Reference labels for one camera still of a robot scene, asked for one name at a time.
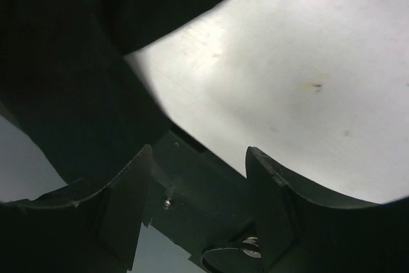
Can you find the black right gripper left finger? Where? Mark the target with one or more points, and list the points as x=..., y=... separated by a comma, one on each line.
x=91, y=225

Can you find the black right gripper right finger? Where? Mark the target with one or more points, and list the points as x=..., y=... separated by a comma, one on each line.
x=303, y=226

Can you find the black t shirt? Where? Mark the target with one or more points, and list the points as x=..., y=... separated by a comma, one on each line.
x=65, y=80

